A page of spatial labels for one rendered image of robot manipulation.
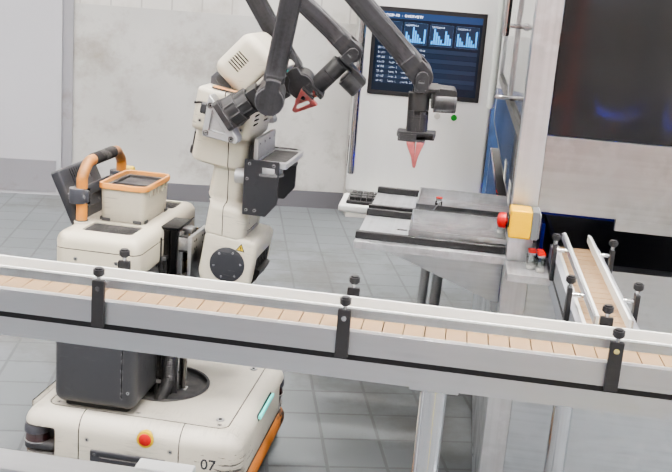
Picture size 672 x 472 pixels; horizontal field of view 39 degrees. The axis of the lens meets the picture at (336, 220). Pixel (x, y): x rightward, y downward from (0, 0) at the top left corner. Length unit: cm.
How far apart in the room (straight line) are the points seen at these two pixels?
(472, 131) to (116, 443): 163
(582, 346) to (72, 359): 158
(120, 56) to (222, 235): 400
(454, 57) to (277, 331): 190
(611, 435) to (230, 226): 119
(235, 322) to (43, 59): 508
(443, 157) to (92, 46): 367
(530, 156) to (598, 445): 81
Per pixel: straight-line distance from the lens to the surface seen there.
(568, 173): 249
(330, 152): 674
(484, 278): 264
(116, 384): 285
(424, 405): 181
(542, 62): 245
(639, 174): 251
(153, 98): 668
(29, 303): 189
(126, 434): 286
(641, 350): 177
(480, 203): 316
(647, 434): 273
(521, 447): 271
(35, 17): 670
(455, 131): 348
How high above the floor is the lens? 153
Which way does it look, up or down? 14 degrees down
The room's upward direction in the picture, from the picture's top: 5 degrees clockwise
